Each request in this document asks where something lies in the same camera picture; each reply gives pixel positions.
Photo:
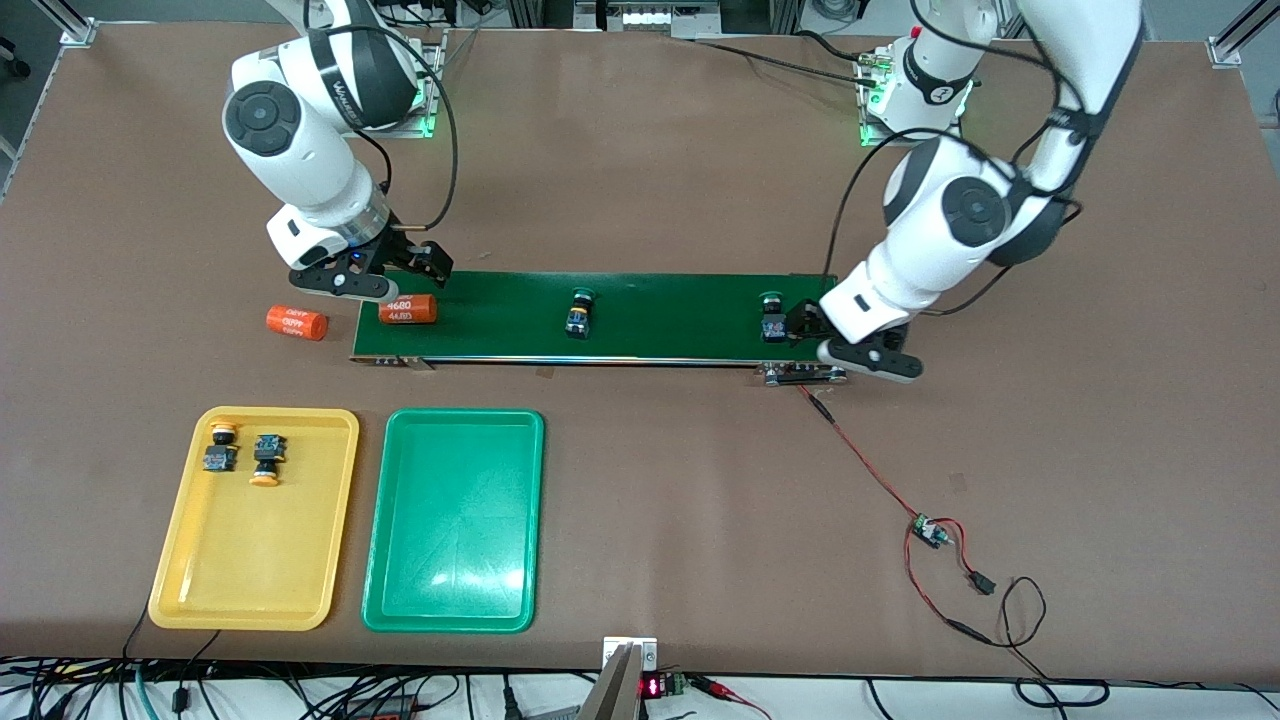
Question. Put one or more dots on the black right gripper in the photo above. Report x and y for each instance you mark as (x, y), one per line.
(397, 253)

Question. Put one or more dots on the green push button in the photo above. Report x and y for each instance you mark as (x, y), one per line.
(772, 322)
(579, 318)

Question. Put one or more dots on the yellow push button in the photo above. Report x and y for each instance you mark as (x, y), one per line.
(220, 458)
(266, 462)

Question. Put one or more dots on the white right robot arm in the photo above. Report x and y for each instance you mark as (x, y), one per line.
(300, 150)

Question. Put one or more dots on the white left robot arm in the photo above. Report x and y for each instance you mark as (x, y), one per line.
(920, 270)

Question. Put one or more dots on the green belt conveyor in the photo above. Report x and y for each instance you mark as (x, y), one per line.
(660, 320)

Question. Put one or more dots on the small circuit board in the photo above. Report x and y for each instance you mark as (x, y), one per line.
(930, 531)

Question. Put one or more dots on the green plastic tray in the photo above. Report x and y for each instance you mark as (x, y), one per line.
(450, 520)

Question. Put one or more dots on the yellow plastic tray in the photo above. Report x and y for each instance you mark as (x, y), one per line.
(270, 550)

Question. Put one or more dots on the red probe lead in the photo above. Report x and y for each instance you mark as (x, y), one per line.
(720, 688)

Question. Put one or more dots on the red digit display module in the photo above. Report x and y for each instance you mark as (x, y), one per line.
(652, 687)

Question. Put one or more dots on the aluminium profile bar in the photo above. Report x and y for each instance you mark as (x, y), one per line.
(1225, 48)
(72, 25)

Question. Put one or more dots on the aluminium frame structure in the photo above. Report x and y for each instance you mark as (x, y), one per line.
(650, 15)

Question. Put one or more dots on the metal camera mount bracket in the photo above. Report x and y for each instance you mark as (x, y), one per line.
(622, 690)

